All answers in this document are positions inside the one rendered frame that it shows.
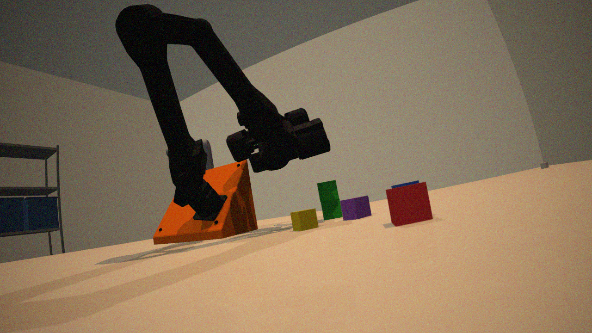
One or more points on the green block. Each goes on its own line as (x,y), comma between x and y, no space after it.
(331,209)
(328,190)

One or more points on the purple block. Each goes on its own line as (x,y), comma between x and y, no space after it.
(355,208)

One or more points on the olive yellow block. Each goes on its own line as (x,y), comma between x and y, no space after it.
(304,220)

